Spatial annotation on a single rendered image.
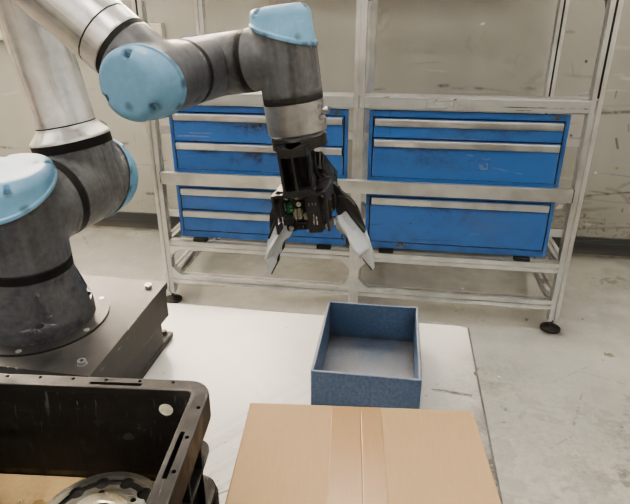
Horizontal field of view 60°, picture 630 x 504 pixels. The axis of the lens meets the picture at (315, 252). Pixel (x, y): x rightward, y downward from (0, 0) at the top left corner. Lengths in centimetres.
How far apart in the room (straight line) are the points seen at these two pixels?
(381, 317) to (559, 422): 118
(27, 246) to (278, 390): 40
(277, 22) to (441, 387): 56
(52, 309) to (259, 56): 44
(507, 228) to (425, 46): 111
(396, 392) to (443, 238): 155
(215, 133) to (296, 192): 160
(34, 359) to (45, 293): 9
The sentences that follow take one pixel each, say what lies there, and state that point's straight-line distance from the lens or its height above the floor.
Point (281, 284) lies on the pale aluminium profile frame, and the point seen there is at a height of 13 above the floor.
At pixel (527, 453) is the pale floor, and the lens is 187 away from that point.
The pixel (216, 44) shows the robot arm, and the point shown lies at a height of 118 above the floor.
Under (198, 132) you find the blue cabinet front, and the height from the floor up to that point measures 78.
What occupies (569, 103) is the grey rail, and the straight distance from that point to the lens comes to 218.
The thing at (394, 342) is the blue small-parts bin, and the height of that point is 70.
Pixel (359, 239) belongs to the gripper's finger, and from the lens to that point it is 75.
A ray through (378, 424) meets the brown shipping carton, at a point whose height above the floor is 86.
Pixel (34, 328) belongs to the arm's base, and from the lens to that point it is 84.
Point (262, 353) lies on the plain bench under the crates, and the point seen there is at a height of 70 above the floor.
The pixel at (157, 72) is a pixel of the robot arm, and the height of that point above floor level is 116.
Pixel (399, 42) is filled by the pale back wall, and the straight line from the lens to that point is 296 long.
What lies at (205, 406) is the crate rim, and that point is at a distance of 46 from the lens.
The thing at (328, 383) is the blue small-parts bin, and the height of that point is 75.
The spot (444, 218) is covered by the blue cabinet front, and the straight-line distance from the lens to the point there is 224.
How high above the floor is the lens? 122
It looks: 24 degrees down
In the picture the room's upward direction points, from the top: straight up
